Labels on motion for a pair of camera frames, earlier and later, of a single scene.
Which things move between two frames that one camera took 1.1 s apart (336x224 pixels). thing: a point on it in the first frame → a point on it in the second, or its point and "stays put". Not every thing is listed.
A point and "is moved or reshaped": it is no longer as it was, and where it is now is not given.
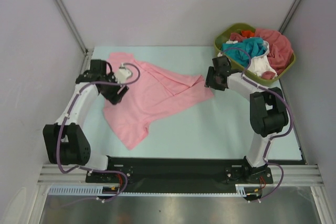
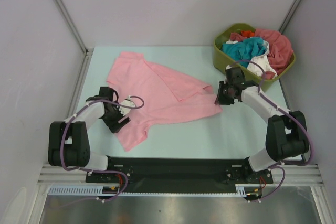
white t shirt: [260, 64] stays put
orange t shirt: [248, 33] stays put
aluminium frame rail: [293, 174] stays put
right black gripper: [209, 80] → [220, 100]
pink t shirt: [153, 92] is moved or reshaped
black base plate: [177, 175] stays put
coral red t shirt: [281, 53] stays put
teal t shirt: [243, 52] stays put
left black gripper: [115, 98] → [114, 125]
